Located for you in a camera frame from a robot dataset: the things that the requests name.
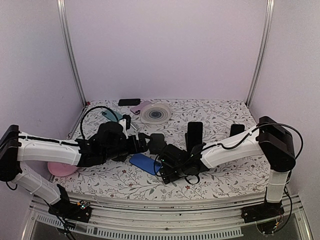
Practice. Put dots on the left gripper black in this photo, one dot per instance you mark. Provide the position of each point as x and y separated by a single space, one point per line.
143 147

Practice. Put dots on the black phone at back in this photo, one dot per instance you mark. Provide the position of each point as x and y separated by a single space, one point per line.
129 102

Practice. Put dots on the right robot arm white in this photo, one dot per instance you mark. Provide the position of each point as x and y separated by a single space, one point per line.
268 138

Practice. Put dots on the black round folding stand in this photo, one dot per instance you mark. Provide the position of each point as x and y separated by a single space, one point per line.
120 158

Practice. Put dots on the blue phone face down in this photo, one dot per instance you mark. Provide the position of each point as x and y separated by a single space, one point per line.
145 163

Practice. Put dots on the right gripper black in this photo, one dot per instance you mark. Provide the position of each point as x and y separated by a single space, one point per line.
167 176

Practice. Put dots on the white round dish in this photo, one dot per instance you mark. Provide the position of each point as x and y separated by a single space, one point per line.
155 113

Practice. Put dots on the pink phone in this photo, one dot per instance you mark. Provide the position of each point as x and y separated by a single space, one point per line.
137 109

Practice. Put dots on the floral table mat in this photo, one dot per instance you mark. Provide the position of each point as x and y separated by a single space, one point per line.
123 180

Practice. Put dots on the right aluminium frame post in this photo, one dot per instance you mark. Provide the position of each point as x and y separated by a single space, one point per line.
270 5

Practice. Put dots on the small black phone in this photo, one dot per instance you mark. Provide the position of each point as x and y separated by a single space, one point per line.
195 127

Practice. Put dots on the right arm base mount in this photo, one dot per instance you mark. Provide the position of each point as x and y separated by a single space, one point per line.
262 211

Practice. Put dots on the teal phone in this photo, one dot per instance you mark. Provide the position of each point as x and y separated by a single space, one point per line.
113 117

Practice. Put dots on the left aluminium frame post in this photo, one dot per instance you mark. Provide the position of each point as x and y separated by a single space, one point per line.
62 12

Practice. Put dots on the pink round object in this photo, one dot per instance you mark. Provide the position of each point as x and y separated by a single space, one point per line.
60 169

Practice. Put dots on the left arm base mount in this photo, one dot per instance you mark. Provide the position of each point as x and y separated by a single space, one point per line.
80 211

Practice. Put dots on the aluminium frame post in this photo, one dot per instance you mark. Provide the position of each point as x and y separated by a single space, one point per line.
62 12
270 5

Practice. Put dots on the silver folding phone stand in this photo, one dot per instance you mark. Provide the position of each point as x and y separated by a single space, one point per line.
135 126

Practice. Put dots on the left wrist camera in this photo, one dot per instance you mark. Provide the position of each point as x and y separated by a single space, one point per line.
125 122

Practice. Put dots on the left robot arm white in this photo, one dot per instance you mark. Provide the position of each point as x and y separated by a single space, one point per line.
16 148

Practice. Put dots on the black clamp phone stand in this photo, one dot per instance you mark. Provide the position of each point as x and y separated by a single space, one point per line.
194 142

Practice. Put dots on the front aluminium rail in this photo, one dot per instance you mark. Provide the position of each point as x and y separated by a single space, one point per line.
202 219

